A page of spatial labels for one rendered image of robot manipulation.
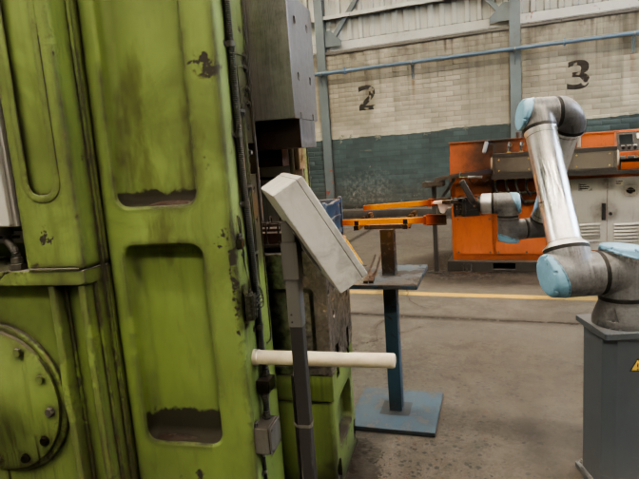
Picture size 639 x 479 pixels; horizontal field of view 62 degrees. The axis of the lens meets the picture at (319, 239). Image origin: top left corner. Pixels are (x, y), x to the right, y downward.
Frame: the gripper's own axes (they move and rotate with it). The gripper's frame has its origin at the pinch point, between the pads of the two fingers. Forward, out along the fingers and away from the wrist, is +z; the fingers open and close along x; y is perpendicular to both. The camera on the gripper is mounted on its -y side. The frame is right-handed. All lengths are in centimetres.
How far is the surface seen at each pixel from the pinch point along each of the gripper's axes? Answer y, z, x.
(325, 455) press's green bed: 84, 33, -78
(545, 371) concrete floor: 99, -49, 49
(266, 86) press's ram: -48, 42, -82
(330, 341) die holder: 40, 28, -78
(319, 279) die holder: 18, 30, -79
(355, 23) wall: -253, 215, 713
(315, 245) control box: -3, 10, -135
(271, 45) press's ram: -60, 39, -82
